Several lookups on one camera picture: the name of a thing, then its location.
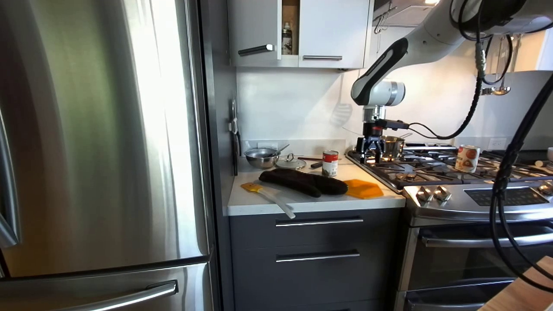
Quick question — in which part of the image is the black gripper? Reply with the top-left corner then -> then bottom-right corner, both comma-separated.
356,120 -> 391,166

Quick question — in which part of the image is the orange hexagonal honeycomb placemat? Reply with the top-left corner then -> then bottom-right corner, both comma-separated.
343,178 -> 386,201

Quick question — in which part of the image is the stainless gas stove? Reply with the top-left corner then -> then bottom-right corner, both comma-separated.
344,144 -> 553,311

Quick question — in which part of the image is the stainless steel saucepan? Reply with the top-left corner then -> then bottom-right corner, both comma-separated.
381,135 -> 408,163

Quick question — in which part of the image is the small red-lid jar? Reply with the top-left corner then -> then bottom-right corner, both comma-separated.
320,149 -> 343,178

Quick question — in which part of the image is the white slotted hanging spatula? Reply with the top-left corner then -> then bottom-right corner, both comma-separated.
329,71 -> 355,130

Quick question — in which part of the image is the black oven mitt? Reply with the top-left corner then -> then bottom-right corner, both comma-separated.
258,168 -> 349,199

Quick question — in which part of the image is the round glass lid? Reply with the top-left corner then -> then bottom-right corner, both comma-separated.
275,152 -> 308,173

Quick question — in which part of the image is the small steel bowl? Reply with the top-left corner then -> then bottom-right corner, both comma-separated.
244,146 -> 282,171

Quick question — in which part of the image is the grey drawer cabinet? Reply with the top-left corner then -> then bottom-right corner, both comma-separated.
228,208 -> 408,311

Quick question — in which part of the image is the small dark bottle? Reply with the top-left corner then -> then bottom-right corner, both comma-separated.
282,21 -> 294,57

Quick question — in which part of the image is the range hood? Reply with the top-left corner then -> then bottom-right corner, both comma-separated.
372,0 -> 457,31

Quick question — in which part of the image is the black oven control panel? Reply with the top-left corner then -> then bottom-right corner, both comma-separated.
464,187 -> 550,209

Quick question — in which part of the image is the wooden table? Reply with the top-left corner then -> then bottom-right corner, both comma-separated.
477,256 -> 553,311

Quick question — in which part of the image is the stainless steel refrigerator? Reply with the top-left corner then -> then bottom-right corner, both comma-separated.
0,0 -> 220,311

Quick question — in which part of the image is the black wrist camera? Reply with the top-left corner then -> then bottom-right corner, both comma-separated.
377,118 -> 412,132

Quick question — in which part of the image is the black handled utensil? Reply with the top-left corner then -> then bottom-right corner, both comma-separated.
296,154 -> 325,171

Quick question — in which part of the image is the dark bar cabinet handle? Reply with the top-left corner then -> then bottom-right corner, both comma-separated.
237,44 -> 277,59
301,54 -> 344,63

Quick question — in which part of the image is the yellow spatula white handle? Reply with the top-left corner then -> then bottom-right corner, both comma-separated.
239,180 -> 298,222

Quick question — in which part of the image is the steel oven door handle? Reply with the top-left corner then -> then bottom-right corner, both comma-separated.
419,228 -> 553,251

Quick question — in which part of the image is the white wall cabinet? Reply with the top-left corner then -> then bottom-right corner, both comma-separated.
225,0 -> 375,73

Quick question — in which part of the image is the thin black camera cable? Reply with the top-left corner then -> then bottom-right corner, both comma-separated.
403,0 -> 515,142

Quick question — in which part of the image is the black handled kitchen knife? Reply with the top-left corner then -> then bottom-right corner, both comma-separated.
227,99 -> 244,178

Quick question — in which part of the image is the thick black cable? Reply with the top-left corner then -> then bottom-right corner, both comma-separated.
498,144 -> 553,275
488,73 -> 553,294

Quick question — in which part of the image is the steel refrigerator drawer handle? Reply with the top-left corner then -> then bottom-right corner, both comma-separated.
66,280 -> 180,311

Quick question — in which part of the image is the steel refrigerator door handle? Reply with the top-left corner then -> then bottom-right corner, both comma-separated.
0,109 -> 25,251

